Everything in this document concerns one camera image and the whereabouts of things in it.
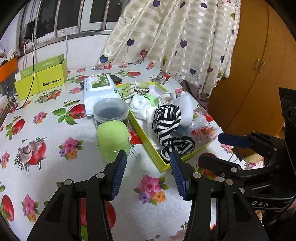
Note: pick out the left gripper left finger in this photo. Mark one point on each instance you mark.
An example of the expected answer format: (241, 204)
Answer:
(118, 170)

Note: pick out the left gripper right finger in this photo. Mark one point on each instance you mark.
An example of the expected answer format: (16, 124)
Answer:
(182, 173)

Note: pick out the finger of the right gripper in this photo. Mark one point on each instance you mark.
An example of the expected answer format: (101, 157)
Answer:
(233, 140)
(218, 166)

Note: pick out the black white striped sock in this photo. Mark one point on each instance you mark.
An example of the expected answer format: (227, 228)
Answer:
(166, 120)

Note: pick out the white glove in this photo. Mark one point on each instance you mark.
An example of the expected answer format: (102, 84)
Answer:
(185, 106)

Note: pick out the green floral cloth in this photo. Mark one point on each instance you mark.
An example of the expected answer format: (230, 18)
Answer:
(135, 87)

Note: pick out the light green cloth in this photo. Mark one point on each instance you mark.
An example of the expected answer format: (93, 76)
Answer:
(153, 100)

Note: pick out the small plastic snack bag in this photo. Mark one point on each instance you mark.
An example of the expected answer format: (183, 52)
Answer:
(202, 131)

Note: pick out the green white box lid tray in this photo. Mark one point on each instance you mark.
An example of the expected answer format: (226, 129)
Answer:
(141, 128)

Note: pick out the clear lidded plastic container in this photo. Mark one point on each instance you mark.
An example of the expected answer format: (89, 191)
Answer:
(110, 109)

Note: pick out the wet wipes pack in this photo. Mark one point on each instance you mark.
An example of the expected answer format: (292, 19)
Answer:
(96, 88)

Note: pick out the black smartphone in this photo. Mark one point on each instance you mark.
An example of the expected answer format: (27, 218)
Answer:
(116, 79)

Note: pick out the heart pattern curtain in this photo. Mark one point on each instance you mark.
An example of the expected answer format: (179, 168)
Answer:
(191, 41)

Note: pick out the yellow green cardboard box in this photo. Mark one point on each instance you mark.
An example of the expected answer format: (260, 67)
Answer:
(43, 76)

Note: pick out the striped tray box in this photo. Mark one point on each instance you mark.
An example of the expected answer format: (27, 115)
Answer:
(6, 104)

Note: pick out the orange storage box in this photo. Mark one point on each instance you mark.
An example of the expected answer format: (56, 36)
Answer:
(8, 68)

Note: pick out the metal window bars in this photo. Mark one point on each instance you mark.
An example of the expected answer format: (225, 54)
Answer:
(45, 22)

